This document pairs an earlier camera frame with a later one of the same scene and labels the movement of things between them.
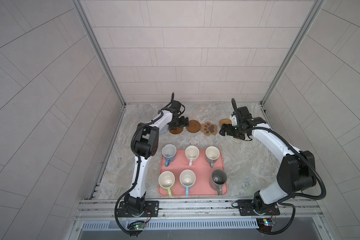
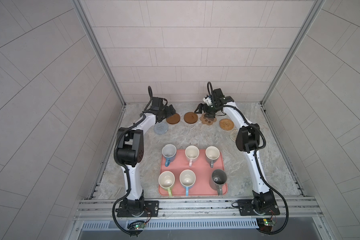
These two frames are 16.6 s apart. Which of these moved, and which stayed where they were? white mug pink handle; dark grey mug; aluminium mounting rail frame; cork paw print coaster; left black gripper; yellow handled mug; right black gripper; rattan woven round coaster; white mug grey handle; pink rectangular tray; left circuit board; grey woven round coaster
Moved: right black gripper; cork paw print coaster; left black gripper
Stayed: white mug pink handle; left circuit board; white mug grey handle; yellow handled mug; aluminium mounting rail frame; rattan woven round coaster; pink rectangular tray; grey woven round coaster; dark grey mug
